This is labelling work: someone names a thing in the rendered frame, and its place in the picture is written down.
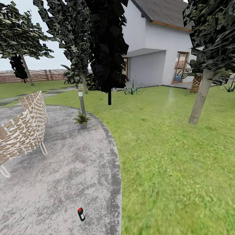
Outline insectifuge atomizer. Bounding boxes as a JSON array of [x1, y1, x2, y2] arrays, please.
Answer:
[[77, 207, 85, 221]]

